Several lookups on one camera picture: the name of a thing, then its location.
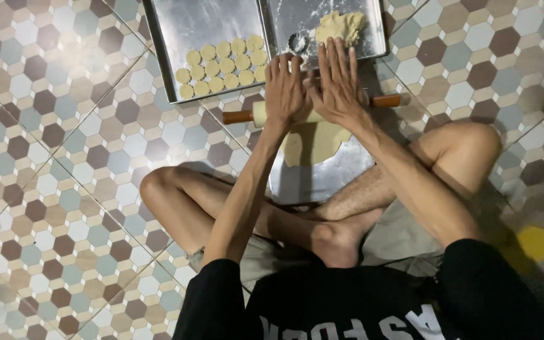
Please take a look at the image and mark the grey shorts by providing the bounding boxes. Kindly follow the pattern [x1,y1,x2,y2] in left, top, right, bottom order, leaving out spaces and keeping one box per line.
[186,195,448,303]

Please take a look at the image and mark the lump of yellow dough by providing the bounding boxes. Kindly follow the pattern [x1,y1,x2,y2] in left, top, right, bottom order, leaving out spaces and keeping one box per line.
[314,10,367,49]

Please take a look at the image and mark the round metal cookie cutter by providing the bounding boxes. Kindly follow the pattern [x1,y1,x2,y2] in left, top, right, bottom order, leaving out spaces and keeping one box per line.
[288,33,309,54]

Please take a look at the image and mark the person's left leg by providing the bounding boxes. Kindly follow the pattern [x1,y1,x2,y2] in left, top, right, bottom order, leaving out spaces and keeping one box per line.
[139,165,386,269]

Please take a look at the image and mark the group of round dough cookies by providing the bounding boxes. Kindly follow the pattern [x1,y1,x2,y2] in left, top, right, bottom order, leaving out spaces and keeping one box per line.
[175,34,269,100]

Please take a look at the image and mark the flat rolled dough sheet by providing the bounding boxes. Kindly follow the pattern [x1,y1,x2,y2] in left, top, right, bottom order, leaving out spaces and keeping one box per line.
[279,120,353,169]

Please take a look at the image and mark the floured metal tray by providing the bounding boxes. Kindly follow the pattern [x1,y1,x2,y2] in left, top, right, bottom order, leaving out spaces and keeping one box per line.
[259,0,391,63]

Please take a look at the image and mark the person's left hand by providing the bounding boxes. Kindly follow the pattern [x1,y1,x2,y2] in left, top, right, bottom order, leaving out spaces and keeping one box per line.
[264,52,316,130]

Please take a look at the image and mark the white rolling pin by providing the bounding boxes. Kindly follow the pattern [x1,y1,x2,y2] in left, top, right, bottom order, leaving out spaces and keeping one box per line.
[222,93,402,129]

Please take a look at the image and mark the metal baking tray with cookies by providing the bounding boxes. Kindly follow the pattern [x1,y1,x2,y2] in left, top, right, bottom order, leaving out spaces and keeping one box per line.
[142,0,278,105]

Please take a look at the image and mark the yellow and grey mat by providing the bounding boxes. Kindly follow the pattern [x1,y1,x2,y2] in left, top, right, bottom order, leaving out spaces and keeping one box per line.
[499,210,544,303]

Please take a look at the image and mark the person's right hand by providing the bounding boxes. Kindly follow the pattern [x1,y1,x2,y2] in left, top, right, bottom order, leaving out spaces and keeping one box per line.
[303,37,372,127]

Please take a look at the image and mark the metal tray under dough sheet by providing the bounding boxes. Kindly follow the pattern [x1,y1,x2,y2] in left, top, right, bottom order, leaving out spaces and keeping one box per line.
[267,128,377,206]

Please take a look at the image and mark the black printed shirt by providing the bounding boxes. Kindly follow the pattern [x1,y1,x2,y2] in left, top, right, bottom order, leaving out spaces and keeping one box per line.
[172,238,544,340]

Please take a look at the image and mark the person's leg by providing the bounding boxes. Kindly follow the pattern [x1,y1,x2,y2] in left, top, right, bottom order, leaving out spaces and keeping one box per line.
[300,121,504,223]
[139,165,386,269]

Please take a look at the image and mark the person's right leg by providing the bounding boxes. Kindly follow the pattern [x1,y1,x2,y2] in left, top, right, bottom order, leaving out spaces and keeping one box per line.
[300,121,504,223]

